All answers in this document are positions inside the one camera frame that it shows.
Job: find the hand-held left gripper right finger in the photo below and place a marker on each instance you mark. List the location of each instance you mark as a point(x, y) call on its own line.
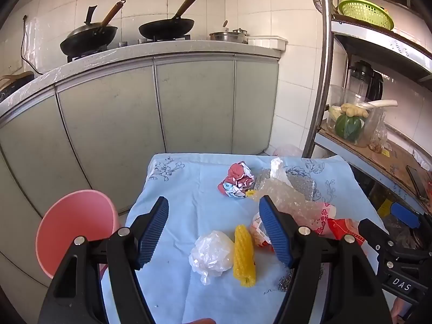
point(275, 233)

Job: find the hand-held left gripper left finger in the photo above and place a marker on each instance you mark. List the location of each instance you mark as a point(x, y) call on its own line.
point(152, 236)

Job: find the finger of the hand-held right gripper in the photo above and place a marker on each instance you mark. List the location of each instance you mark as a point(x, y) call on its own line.
point(374, 233)
point(405, 214)

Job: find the long red cardboard box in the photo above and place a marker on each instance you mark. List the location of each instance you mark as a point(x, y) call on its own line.
point(344, 231)

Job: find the small yellow scrap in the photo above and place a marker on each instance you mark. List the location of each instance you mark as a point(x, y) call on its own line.
point(250, 193)

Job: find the pink floral plastic packet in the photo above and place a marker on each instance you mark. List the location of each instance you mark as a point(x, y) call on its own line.
point(320, 217)

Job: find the steel wool scrubber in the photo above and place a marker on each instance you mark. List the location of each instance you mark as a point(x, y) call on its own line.
point(286, 281)

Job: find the white plastic scrap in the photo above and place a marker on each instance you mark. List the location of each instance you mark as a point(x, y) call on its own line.
point(277, 170)

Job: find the white plastic bag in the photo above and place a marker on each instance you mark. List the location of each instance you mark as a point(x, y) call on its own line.
point(212, 253)

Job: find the red white wrapper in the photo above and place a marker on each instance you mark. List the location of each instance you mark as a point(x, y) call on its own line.
point(236, 179)

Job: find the pink plastic bucket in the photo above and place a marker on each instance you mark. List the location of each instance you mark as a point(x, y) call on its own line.
point(74, 222)

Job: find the person's right hand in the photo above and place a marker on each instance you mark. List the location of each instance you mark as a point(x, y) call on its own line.
point(401, 314)

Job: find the person's left hand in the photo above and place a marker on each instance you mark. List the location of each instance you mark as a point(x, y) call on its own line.
point(202, 321)

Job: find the black smartphone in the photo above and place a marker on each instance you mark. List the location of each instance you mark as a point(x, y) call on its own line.
point(416, 180)

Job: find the brown cardboard sheet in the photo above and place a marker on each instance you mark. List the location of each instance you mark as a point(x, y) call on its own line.
point(395, 165)

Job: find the light blue floral cloth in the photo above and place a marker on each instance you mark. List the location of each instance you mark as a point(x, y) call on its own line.
point(189, 192)

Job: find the clear bag of brown nuts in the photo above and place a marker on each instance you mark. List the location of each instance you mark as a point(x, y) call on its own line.
point(378, 141)

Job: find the pink plastic bag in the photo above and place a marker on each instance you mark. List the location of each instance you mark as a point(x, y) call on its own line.
point(287, 150)

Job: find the clear plastic container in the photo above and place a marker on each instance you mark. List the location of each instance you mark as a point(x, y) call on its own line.
point(371, 128)

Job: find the green bell pepper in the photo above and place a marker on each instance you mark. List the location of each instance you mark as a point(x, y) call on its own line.
point(347, 128)

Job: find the pale green cabinet door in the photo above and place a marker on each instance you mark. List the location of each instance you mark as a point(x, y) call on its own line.
point(44, 175)
point(254, 104)
point(194, 104)
point(108, 135)
point(13, 226)

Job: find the white leek stalk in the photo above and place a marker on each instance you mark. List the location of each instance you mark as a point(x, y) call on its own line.
point(383, 104)

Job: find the ginger root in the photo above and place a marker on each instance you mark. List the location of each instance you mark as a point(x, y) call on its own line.
point(352, 110)

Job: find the pale cabbage piece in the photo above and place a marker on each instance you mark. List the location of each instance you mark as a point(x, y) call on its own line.
point(334, 113)

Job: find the black electric kettle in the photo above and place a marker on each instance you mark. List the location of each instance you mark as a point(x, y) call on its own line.
point(376, 87)

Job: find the blender jug black lid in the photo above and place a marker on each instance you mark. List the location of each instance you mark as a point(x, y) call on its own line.
point(357, 77)

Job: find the stainless steel shelf rack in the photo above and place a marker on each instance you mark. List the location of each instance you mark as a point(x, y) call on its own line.
point(324, 74)

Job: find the speckled stone kitchen counter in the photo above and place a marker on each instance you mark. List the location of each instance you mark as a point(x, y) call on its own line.
point(135, 57)

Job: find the white plastic tray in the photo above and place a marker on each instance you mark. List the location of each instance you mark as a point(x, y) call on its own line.
point(266, 43)

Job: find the gas stove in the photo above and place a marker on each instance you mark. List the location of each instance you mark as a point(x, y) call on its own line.
point(148, 40)

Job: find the wide steel pot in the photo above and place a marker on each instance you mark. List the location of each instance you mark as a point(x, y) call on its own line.
point(222, 37)

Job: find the green plastic basket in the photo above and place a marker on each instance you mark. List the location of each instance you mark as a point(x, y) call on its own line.
point(366, 13)

